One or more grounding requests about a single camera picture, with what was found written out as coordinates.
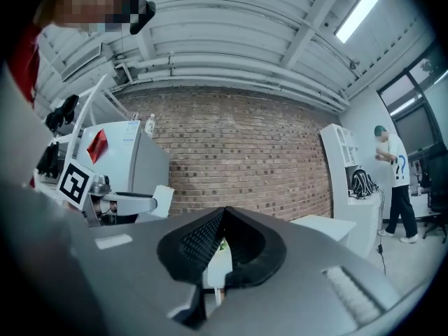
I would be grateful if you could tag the blue and white sticker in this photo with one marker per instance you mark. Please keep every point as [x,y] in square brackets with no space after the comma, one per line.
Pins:
[130,131]

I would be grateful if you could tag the black cloth bundle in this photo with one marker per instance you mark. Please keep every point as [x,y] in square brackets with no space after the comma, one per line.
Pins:
[63,112]
[49,159]

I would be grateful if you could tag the white cabinet with shelves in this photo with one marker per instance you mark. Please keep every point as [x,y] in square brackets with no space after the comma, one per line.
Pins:
[337,173]

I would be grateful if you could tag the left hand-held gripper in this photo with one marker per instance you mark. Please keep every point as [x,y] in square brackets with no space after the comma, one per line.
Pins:
[73,184]

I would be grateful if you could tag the black backpack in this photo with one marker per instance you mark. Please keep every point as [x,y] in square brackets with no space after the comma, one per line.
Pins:
[363,184]

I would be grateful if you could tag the clear plastic bottle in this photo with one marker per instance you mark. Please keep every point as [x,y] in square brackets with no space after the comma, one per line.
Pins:
[150,126]

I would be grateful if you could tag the red paper decoration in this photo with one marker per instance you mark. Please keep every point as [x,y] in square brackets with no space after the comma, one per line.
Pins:
[97,145]

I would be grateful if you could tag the black head-worn camera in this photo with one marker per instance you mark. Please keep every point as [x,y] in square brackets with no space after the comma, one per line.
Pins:
[141,9]

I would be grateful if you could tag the black office chair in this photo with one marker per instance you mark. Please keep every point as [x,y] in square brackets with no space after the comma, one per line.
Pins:
[437,187]

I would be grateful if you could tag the person's red shirt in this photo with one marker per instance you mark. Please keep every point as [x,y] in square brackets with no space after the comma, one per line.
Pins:
[24,61]

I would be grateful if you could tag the white flower bouquet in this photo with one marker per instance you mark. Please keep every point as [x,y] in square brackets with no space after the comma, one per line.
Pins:
[224,245]

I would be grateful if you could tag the grey refrigerator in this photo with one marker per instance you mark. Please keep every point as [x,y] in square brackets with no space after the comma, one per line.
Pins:
[150,166]

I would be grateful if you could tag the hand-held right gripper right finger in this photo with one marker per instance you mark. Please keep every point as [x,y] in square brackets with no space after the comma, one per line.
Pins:
[297,292]

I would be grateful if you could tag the ceiling strip light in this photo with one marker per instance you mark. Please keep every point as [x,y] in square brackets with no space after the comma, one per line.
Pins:
[360,10]

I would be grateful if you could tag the black framed window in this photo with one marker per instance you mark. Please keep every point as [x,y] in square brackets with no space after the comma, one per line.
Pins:
[416,124]

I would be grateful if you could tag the person's face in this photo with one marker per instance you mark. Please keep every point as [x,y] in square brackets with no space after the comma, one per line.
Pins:
[91,2]

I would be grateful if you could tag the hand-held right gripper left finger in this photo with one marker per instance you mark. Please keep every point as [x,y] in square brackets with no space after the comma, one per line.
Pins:
[133,264]

